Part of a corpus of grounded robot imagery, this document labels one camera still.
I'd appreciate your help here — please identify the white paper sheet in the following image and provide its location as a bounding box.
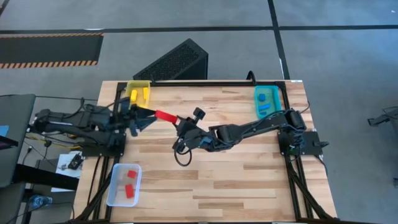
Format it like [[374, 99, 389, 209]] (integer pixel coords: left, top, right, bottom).
[[51, 151, 83, 192]]

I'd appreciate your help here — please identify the black crossbar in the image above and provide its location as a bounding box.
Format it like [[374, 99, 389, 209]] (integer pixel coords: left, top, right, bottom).
[[14, 164, 80, 191]]

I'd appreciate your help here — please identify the teal plastic bin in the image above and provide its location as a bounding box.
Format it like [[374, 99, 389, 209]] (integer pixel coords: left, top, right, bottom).
[[254, 85, 283, 120]]

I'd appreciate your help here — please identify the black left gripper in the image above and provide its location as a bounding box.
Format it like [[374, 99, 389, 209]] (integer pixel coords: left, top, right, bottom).
[[117, 96, 158, 138]]

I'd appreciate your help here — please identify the black hazard-striped floor mat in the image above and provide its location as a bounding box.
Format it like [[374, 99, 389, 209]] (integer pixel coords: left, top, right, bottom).
[[0, 33, 104, 69]]

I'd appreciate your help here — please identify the yellow plastic bin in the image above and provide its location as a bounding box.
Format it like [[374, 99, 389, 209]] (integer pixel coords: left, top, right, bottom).
[[124, 80, 152, 110]]

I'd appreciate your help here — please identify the small black device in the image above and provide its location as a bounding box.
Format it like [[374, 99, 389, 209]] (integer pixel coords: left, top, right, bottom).
[[67, 154, 83, 170]]

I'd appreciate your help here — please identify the long red block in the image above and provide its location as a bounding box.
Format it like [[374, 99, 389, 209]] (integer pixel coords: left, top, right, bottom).
[[154, 110, 179, 124]]

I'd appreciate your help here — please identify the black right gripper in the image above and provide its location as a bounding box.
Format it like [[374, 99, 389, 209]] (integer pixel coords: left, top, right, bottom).
[[171, 106, 216, 153]]

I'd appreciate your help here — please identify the clear plastic bin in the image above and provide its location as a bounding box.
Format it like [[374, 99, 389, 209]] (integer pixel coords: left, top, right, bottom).
[[106, 163, 143, 208]]

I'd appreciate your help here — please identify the grey desk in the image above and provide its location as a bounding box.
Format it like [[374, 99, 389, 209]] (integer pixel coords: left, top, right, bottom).
[[0, 94, 37, 188]]

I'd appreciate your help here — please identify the short red block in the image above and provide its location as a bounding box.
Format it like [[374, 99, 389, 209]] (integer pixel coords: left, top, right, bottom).
[[124, 184, 136, 199]]

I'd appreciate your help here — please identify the yellow cable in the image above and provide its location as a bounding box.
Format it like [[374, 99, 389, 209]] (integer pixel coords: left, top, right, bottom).
[[26, 133, 82, 151]]

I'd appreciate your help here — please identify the black mesh box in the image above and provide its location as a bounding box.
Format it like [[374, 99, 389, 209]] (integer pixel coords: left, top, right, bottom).
[[132, 38, 209, 81]]

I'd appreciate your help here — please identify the black floor stand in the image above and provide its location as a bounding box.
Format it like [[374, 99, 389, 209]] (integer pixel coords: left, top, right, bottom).
[[367, 105, 398, 127]]

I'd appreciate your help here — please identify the clear water bottle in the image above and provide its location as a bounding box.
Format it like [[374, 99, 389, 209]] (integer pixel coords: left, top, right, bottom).
[[29, 195, 53, 210]]

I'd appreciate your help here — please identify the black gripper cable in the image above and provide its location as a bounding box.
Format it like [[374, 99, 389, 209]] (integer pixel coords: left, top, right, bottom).
[[172, 138, 193, 167]]

